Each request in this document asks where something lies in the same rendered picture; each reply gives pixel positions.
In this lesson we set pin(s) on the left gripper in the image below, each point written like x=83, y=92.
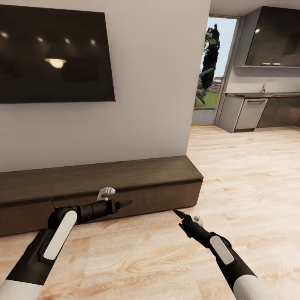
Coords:
x=103, y=208

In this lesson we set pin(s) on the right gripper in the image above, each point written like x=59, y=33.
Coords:
x=189, y=226

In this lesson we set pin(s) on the fixed window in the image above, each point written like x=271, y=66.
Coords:
x=218, y=48

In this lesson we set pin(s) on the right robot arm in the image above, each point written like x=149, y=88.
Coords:
x=241, y=279

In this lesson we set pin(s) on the wall mounted tv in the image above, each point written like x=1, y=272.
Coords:
x=50, y=55

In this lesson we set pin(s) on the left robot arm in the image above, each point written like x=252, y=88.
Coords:
x=28, y=277

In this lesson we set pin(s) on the dishwasher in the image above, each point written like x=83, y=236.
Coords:
x=250, y=113

